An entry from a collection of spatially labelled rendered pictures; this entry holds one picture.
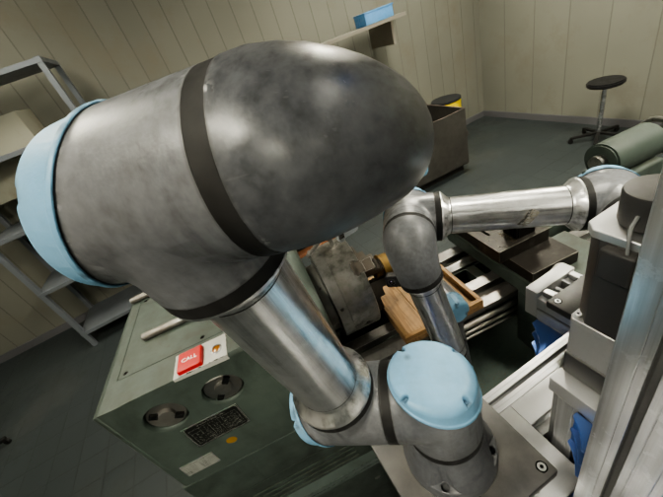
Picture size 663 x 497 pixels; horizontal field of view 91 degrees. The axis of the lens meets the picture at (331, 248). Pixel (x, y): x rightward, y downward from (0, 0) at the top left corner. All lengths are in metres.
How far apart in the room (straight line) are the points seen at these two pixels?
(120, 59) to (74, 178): 3.70
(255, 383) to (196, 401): 0.14
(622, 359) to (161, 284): 0.41
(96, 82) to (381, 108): 3.79
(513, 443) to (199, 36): 3.83
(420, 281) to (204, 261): 0.54
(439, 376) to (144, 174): 0.41
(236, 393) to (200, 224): 0.82
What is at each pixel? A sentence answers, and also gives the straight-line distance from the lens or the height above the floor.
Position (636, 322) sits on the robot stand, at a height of 1.52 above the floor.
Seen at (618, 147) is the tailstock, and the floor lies 1.14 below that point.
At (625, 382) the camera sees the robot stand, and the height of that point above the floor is 1.43.
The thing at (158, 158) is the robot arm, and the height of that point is 1.77.
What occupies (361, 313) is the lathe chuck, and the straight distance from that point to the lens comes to 1.01.
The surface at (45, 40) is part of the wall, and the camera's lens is 3.98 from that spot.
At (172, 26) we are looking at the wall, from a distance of 3.93.
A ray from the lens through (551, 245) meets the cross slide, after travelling 1.35.
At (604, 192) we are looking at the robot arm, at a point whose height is 1.37.
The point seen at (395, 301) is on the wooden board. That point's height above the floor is 0.88.
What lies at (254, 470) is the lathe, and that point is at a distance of 1.25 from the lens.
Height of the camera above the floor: 1.79
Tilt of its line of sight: 33 degrees down
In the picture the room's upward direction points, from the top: 21 degrees counter-clockwise
